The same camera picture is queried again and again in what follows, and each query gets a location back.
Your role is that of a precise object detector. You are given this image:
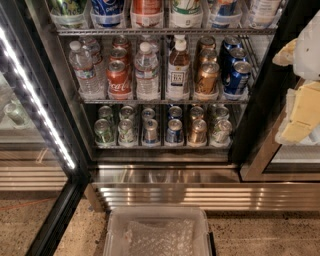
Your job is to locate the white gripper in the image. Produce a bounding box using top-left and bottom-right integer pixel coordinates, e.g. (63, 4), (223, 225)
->
(272, 10), (320, 143)

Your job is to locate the brown tea bottle white label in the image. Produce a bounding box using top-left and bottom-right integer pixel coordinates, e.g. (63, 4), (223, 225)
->
(166, 39), (190, 100)

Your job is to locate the right glass fridge door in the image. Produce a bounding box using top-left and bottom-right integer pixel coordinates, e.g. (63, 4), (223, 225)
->
(240, 80), (320, 181)

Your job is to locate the blue orange bottle top shelf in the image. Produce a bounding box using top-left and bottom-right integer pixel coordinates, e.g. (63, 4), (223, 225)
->
(207, 0), (242, 29)

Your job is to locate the steel fridge base grille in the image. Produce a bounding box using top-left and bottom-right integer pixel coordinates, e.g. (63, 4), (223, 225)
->
(85, 164), (320, 212)

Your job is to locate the green white bottle top shelf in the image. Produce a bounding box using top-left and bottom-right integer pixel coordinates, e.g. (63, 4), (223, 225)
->
(169, 0), (203, 28)

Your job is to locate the rear centre water bottle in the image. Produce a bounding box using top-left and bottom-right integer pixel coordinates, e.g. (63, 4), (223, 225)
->
(139, 35), (160, 55)

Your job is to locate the water bottle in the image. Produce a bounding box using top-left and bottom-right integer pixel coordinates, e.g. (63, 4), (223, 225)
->
(134, 42), (160, 101)
(139, 35), (160, 55)
(79, 36), (106, 87)
(69, 41), (101, 99)

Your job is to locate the front centre water bottle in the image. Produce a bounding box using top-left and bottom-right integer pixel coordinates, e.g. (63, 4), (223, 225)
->
(134, 42), (160, 101)

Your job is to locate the red soda bottle top shelf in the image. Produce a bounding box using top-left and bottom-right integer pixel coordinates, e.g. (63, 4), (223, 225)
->
(130, 0), (163, 28)

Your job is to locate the rear left water bottle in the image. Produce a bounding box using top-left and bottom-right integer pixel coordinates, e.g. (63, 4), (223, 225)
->
(79, 36), (106, 87)

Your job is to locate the blue pepsi bottle top shelf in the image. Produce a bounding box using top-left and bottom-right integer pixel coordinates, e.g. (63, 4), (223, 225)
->
(90, 0), (125, 29)

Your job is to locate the front left water bottle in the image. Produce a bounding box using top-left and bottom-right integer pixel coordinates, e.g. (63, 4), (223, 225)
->
(69, 41), (101, 99)

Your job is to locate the blue pepsi can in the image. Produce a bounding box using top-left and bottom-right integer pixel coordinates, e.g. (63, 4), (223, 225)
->
(168, 106), (183, 120)
(222, 48), (247, 71)
(220, 35), (242, 53)
(166, 119), (183, 143)
(223, 61), (252, 100)

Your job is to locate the middle blue pepsi can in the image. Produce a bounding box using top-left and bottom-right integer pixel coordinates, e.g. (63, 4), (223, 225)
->
(222, 48), (247, 71)

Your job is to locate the rear silver green can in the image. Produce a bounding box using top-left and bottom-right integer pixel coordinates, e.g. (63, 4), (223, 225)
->
(210, 105), (229, 122)

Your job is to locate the silver green can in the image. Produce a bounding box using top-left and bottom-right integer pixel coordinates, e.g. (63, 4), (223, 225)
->
(210, 105), (229, 122)
(210, 119), (232, 147)

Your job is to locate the front silver green can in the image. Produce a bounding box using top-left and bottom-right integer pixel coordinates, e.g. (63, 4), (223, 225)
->
(210, 119), (232, 147)

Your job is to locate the front bronze soda can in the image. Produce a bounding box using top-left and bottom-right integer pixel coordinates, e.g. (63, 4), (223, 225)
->
(194, 62), (220, 101)

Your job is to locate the bronze soda can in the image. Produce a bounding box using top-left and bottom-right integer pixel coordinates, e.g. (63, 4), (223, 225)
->
(197, 36), (216, 51)
(194, 62), (220, 101)
(198, 48), (218, 64)

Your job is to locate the middle bronze soda can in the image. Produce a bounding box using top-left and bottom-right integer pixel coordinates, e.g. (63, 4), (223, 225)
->
(198, 48), (218, 64)

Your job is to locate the rear bronze soda can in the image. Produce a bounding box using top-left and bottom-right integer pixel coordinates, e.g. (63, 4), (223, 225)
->
(197, 36), (216, 51)

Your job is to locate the rear bronze can bottom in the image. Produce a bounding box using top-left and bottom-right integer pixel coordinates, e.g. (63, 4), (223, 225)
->
(190, 106), (204, 121)

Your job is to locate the front bronze can bottom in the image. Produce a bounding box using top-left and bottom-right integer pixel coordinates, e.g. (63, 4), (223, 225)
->
(188, 119), (207, 146)

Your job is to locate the rear blue pepsi can bottom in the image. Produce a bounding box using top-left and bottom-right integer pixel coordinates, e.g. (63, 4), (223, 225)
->
(168, 106), (183, 120)

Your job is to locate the front blue pepsi can bottom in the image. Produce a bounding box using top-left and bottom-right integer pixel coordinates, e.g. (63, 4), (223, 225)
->
(166, 119), (183, 143)

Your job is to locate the rear silver blue can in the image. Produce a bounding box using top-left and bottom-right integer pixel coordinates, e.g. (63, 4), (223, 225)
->
(141, 108), (156, 121)

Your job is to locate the silver blue can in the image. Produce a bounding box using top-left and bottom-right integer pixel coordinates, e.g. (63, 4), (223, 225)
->
(143, 119), (159, 146)
(141, 108), (156, 121)

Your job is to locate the front silver blue can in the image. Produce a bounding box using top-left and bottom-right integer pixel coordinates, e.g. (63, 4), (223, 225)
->
(143, 119), (159, 146)

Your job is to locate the rear green white can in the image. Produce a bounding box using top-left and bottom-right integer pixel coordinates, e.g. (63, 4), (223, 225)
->
(119, 106), (135, 122)

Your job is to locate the green white can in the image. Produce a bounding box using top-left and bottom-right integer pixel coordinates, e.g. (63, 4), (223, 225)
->
(119, 106), (135, 122)
(118, 119), (136, 146)

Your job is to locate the front green white can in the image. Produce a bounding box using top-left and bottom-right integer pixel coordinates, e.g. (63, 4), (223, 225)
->
(118, 119), (136, 146)

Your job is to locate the front red coca-cola can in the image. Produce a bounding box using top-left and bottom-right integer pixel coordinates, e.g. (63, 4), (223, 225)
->
(106, 60), (131, 100)

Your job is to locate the red coca-cola can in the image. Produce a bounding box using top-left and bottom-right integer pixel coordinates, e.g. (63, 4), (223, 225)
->
(106, 60), (131, 100)
(109, 48), (130, 66)
(112, 35), (131, 51)

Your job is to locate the middle red coca-cola can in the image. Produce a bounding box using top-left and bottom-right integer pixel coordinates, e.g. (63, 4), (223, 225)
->
(109, 48), (130, 66)

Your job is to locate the rear red coca-cola can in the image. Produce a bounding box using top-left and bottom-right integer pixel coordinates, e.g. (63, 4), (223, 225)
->
(112, 35), (131, 51)

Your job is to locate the rear green soda can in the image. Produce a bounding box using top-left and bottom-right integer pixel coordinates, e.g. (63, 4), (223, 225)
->
(98, 106), (114, 124)

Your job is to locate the green soda can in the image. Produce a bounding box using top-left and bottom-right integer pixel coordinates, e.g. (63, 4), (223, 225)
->
(94, 119), (114, 144)
(98, 106), (114, 124)

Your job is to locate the front green soda can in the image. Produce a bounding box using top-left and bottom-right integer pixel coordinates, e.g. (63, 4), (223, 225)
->
(94, 119), (114, 144)

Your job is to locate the bottom wire shelf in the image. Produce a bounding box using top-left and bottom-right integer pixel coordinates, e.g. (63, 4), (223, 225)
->
(93, 140), (231, 150)

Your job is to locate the wire shelf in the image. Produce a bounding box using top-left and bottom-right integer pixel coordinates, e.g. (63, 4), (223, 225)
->
(77, 97), (249, 106)
(56, 28), (276, 36)
(93, 140), (231, 150)

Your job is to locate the middle wire shelf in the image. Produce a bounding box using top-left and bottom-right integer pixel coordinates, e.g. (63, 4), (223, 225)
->
(77, 97), (249, 106)

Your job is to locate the top wire shelf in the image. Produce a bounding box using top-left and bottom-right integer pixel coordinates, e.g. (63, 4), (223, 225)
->
(56, 28), (276, 36)

